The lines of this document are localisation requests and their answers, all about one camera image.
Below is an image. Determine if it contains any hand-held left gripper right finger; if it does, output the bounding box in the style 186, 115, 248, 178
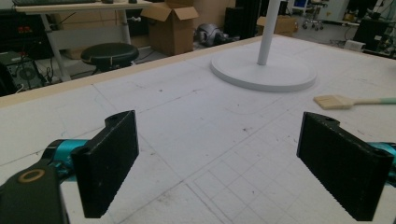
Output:
296, 111, 396, 222

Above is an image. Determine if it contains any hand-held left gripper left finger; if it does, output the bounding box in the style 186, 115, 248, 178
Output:
41, 109, 140, 219

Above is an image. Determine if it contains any wooden paint brush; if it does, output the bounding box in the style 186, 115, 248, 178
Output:
313, 94, 396, 111

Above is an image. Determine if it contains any black round stool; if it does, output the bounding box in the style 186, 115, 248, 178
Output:
80, 42, 140, 75

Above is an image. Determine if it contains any white round stand with pole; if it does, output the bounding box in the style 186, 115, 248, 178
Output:
210, 0, 318, 93

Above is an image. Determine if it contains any black computer case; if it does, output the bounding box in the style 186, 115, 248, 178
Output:
0, 50, 48, 97

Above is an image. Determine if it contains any white-legged desk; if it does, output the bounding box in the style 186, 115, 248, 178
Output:
14, 0, 153, 83

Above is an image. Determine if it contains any wheeled office chair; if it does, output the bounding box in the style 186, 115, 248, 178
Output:
301, 0, 329, 32

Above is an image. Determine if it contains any open cardboard box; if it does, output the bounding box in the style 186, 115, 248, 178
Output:
140, 2, 200, 57

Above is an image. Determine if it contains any flat cardboard box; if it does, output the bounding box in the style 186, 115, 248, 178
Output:
256, 15, 299, 38

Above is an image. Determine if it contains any grey helmet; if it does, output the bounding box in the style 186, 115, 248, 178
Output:
195, 22, 241, 48

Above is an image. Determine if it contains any black keyboard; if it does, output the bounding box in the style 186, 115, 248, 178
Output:
11, 0, 98, 7

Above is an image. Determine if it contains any black cabinet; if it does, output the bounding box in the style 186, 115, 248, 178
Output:
223, 0, 269, 40

